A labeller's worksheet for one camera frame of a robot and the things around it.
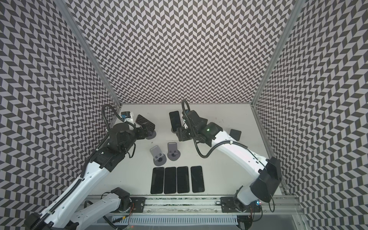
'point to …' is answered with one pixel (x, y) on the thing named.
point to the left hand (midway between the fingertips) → (143, 125)
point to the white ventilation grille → (178, 220)
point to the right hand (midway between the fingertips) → (183, 135)
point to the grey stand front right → (173, 154)
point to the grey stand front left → (159, 159)
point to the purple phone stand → (170, 181)
